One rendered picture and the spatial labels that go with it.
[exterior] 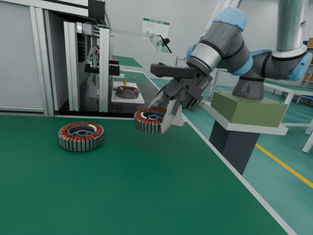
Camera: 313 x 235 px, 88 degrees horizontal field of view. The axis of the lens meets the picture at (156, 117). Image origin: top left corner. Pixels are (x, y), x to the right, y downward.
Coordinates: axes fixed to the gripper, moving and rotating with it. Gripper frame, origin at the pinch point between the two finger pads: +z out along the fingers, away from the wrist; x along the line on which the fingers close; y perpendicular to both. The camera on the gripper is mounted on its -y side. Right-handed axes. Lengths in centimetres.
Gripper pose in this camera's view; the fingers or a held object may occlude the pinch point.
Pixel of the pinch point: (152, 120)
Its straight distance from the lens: 46.9
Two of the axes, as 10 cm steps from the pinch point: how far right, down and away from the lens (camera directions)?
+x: -3.3, -4.1, 8.5
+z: -5.7, 8.0, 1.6
